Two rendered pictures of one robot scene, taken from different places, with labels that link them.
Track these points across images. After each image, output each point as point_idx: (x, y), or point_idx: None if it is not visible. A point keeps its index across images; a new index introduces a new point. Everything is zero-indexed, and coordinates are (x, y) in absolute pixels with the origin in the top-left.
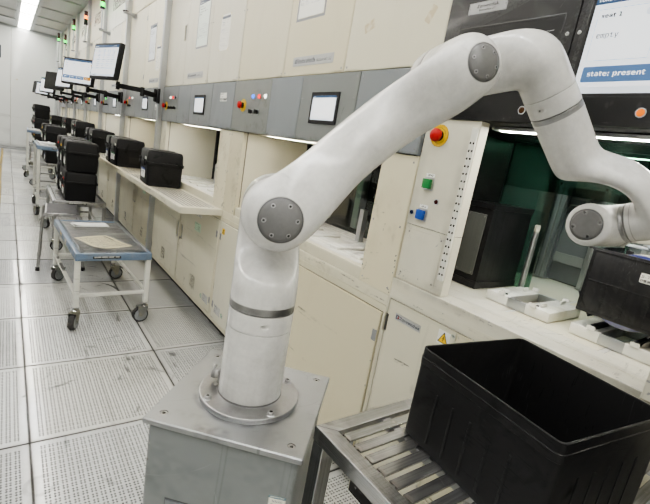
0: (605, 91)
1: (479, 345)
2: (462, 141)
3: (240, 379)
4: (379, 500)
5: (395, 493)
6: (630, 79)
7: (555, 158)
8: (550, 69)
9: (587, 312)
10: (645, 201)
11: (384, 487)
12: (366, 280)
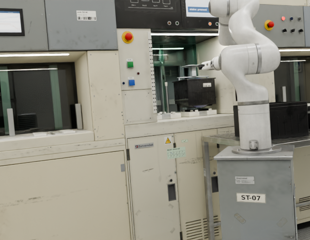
0: (197, 15)
1: None
2: (143, 39)
3: (270, 134)
4: (301, 143)
5: (298, 140)
6: (203, 12)
7: (230, 37)
8: None
9: (192, 105)
10: None
11: (297, 140)
12: (102, 138)
